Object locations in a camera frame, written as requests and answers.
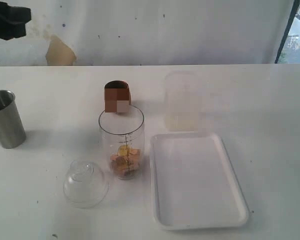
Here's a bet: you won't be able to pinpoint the white backdrop sheet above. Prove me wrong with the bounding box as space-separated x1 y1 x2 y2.
0 0 294 66

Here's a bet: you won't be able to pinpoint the black window frame post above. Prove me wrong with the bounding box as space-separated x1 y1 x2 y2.
274 0 300 64

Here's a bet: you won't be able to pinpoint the clear dome strainer lid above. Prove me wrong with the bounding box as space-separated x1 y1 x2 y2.
63 160 109 209

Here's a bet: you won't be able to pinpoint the translucent plastic container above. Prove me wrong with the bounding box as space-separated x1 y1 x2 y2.
164 70 202 132

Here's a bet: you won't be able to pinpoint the stainless steel cup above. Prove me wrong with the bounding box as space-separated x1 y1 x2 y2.
0 90 27 149

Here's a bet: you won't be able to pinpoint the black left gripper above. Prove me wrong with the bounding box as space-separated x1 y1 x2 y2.
0 1 32 41

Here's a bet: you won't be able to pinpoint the gold foil coins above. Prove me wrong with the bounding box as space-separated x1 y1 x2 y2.
110 145 141 180

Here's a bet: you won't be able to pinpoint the white rectangular tray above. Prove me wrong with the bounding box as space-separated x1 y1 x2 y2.
149 132 249 231

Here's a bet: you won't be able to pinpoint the clear shaker body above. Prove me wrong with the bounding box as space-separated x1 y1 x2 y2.
98 105 145 180

